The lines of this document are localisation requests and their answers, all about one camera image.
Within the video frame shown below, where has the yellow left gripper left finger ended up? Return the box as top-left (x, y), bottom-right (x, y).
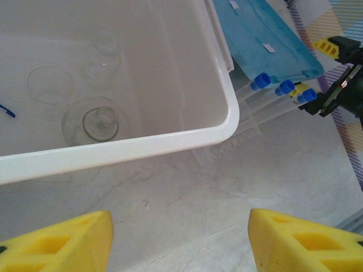
top-left (0, 210), bottom-right (114, 272)

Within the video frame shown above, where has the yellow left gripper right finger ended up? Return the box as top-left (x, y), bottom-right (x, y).
top-left (248, 208), bottom-right (363, 272)

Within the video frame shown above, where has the blue plastic bin lid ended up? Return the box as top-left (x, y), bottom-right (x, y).
top-left (211, 0), bottom-right (325, 83)

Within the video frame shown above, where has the clear acrylic test tube rack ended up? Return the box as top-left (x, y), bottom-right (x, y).
top-left (191, 82), bottom-right (301, 168)

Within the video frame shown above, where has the glass erlenmeyer flask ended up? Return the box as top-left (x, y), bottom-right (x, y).
top-left (61, 96), bottom-right (128, 147)

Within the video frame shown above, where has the translucent plastic storage bin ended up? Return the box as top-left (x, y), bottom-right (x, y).
top-left (0, 0), bottom-right (240, 186)

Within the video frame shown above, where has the clear petri dish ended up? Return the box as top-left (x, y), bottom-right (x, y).
top-left (27, 63), bottom-right (76, 106)

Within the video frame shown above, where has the small glass beaker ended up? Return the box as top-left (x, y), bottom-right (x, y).
top-left (81, 30), bottom-right (122, 86)

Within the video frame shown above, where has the aluminium mounting rail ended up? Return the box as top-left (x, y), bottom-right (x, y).
top-left (334, 209), bottom-right (363, 236)

